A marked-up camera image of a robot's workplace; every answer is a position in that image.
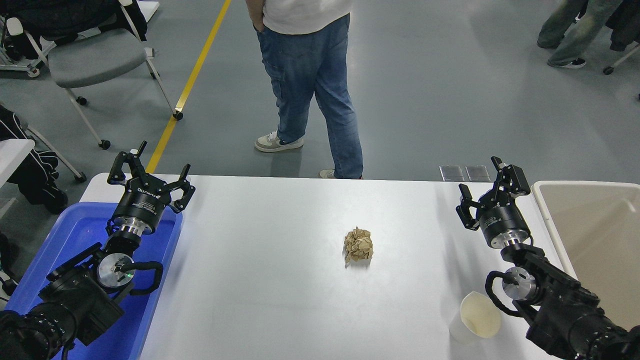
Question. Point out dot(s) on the grey chair leg with caster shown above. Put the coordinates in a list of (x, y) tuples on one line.
[(57, 155)]

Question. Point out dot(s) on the small white table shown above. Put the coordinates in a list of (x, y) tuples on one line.
[(12, 155)]

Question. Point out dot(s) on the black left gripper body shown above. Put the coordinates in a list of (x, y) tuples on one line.
[(142, 202)]

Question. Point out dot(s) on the white wheeled frame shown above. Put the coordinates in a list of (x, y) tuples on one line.
[(22, 55)]

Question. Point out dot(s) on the grey wheeled chair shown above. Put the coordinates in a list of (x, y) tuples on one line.
[(95, 60)]

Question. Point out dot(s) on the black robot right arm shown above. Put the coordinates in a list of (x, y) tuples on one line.
[(560, 300)]

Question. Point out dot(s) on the white chair leg with caster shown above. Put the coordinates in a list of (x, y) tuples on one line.
[(620, 60)]

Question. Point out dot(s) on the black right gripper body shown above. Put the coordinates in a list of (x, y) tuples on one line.
[(502, 220)]

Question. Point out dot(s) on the white paper cup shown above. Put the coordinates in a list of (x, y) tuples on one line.
[(477, 317)]

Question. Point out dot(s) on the person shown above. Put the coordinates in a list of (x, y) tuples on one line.
[(37, 175), (300, 60), (575, 30)]

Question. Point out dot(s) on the black garment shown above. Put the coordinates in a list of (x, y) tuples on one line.
[(625, 22)]

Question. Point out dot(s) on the crumpled tan paper ball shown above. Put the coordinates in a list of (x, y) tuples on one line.
[(358, 245)]

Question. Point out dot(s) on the black jacket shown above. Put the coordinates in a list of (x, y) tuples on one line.
[(55, 15)]

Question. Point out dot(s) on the large pale plastic bin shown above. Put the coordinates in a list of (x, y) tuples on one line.
[(595, 230)]

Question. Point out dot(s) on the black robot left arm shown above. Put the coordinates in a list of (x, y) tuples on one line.
[(75, 300)]

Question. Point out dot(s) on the blue plastic tray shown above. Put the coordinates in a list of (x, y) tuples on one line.
[(70, 235)]

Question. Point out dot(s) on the metal floor plate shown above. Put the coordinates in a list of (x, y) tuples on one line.
[(451, 173), (477, 173)]

